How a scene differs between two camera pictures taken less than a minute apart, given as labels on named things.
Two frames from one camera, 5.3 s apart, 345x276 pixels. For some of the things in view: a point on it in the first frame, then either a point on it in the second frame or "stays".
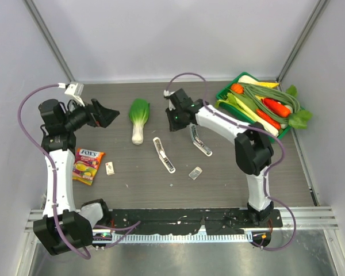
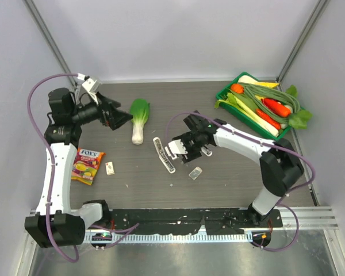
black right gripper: (173, 127) -> (191, 154)
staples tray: (195, 172) stays
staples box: (110, 168) stays
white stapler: (163, 156) stays
